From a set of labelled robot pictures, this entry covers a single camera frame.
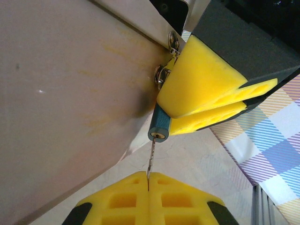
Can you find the silver metal box hasp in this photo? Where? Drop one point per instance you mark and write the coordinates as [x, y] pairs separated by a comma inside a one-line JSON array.
[[161, 75]]

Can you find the aluminium frame rail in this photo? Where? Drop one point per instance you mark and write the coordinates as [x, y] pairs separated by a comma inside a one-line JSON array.
[[276, 206]]

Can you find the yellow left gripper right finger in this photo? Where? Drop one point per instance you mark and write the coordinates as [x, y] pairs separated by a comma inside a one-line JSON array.
[[199, 211]]

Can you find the fairy print keepsake box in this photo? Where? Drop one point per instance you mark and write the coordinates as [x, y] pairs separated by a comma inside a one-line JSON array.
[[70, 93]]

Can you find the small silver key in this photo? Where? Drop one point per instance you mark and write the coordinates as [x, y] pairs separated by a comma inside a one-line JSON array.
[[149, 168]]

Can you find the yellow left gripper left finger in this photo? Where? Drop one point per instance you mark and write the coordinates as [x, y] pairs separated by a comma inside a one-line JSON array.
[[98, 211]]

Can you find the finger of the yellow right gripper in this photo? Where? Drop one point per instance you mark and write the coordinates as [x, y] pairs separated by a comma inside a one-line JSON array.
[[182, 127], [204, 77]]

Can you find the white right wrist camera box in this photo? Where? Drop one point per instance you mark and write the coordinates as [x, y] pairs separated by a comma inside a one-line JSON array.
[[164, 9]]

